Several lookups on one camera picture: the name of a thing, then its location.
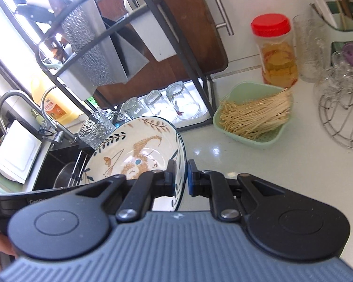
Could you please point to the steel pot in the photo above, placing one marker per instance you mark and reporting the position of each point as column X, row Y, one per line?
column 66, row 177

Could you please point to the green plastic basket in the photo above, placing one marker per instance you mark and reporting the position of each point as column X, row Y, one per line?
column 247, row 142

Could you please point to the textured metal cutlery holder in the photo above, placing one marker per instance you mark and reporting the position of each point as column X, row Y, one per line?
column 88, row 50

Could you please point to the white drip tray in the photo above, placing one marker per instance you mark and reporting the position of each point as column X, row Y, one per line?
column 194, row 117

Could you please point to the textured glass tumbler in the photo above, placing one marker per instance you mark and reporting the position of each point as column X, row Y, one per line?
column 95, row 130

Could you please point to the white cutlery box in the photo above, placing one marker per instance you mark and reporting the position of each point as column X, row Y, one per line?
column 156, row 41

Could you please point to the steel kitchen faucet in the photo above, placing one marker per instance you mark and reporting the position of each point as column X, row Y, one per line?
column 11, row 95

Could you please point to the green utensil holder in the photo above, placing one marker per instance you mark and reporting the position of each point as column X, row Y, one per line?
column 332, row 20

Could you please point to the cluster of clear glass cups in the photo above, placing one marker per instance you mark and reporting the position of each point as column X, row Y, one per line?
column 338, row 76

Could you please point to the bundle of pale thin noodles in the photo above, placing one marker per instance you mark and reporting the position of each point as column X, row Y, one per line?
column 253, row 114

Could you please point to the black kitchen sink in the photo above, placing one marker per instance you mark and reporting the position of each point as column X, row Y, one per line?
column 51, row 158

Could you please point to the white plastic board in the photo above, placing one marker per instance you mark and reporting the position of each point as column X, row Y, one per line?
column 16, row 152

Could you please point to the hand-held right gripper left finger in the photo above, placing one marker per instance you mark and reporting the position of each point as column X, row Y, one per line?
column 172, row 179

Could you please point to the tall textured glass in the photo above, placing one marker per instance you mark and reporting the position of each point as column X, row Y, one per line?
column 310, row 50

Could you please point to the upturned clear glass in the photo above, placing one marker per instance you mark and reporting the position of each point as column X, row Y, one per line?
column 160, row 104
column 133, row 108
column 182, row 100

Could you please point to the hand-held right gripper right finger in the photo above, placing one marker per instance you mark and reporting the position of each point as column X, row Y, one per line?
column 191, row 179

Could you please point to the brown wooden cutting board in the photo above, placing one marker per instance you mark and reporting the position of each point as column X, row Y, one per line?
column 194, row 20

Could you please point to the yellow liquid bottle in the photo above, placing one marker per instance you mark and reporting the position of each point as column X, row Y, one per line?
column 58, row 108

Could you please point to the black metal dish rack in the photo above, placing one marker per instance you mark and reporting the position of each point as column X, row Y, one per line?
column 209, row 100

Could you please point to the floral ceramic bowl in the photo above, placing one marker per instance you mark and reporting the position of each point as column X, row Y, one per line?
column 129, row 152

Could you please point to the red lid plastic jar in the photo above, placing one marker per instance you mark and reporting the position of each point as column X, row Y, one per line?
column 278, row 61

